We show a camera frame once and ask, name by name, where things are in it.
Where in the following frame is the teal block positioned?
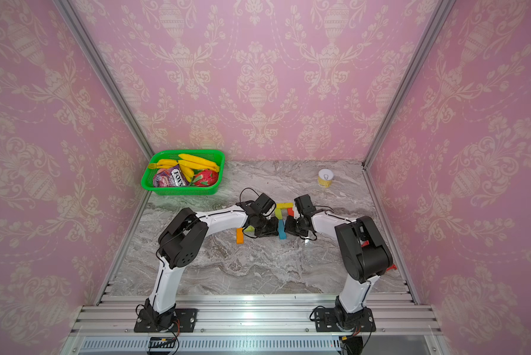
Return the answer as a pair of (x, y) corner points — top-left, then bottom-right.
(277, 220), (287, 241)

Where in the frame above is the orange block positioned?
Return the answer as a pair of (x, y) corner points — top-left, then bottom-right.
(236, 228), (244, 244)

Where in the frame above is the yellow-green long block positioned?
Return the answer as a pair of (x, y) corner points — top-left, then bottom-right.
(277, 203), (294, 209)

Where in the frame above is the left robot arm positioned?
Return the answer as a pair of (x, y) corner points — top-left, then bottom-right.
(134, 193), (278, 333)

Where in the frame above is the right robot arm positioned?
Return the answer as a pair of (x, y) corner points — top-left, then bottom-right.
(285, 195), (394, 335)

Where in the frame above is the yellow white can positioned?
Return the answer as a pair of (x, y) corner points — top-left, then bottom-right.
(317, 169), (334, 188)

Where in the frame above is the red dragon fruit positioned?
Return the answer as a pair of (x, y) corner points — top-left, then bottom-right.
(190, 170), (219, 188)

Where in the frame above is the lower yellow banana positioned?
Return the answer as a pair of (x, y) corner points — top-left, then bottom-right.
(179, 164), (195, 183)

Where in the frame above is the upper yellow banana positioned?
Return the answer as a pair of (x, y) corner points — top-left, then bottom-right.
(178, 154), (220, 172)

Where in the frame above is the purple snack packet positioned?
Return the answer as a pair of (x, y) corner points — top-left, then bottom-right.
(153, 165), (189, 188)

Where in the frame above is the small yellow banana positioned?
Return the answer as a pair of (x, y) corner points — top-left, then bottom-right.
(148, 159), (178, 170)

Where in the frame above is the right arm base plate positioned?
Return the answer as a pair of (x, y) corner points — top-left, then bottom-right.
(310, 307), (376, 334)

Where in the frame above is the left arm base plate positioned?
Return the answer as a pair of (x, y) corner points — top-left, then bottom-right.
(133, 309), (197, 334)

